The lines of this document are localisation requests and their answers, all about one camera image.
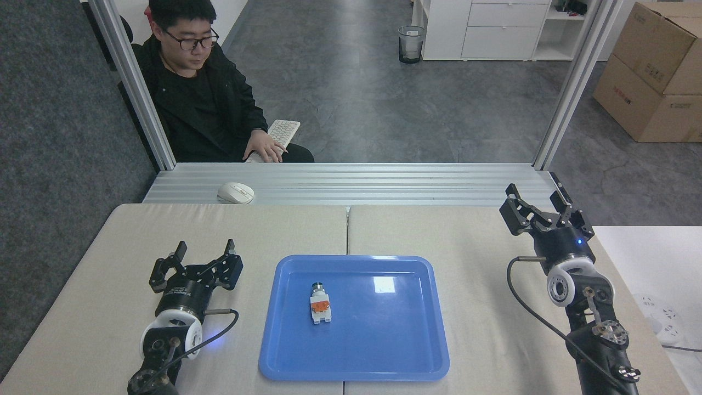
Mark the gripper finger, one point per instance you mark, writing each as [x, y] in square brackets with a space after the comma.
[513, 216]
[573, 218]
[230, 271]
[159, 274]

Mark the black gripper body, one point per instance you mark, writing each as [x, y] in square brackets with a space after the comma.
[565, 244]
[185, 299]

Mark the white orange switch part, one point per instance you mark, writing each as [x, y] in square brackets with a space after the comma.
[320, 307]

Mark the blue plastic tray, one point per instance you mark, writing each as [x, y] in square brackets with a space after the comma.
[373, 340]

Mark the person's left hand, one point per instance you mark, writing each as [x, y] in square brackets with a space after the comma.
[264, 147]

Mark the white computer mouse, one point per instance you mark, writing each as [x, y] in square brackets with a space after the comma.
[236, 193]

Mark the white side table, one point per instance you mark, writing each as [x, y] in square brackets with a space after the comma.
[652, 258]

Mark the white power strip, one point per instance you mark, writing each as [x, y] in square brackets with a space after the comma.
[661, 321]

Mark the large cardboard box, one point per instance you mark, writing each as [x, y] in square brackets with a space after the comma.
[636, 109]

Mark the white keyboard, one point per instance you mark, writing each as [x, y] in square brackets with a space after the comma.
[285, 130]

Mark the person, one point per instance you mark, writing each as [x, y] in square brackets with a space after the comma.
[197, 104]

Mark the white drawer cabinet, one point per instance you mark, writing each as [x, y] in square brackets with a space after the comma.
[493, 33]

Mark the small cardboard box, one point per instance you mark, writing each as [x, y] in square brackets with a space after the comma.
[658, 44]

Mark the grey waste bin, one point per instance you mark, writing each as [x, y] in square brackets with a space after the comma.
[411, 46]

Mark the dark items on shelf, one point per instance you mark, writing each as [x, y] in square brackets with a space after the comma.
[573, 7]

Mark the black office chair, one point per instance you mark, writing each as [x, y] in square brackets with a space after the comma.
[126, 28]

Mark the silver aluminium post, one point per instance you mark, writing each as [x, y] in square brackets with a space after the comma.
[576, 82]
[137, 88]

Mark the silver aluminium rail platform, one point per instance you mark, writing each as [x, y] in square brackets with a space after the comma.
[356, 184]

